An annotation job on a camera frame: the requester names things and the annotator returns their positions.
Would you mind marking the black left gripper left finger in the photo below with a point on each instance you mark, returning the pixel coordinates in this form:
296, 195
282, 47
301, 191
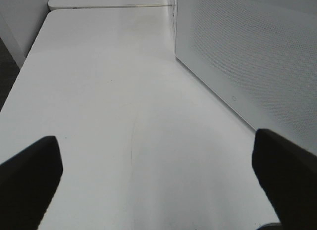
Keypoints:
28, 182

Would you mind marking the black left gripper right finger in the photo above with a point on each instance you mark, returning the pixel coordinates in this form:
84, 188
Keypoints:
287, 174

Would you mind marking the white glass microwave door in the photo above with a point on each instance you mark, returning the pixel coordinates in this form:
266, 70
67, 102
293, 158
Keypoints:
259, 56

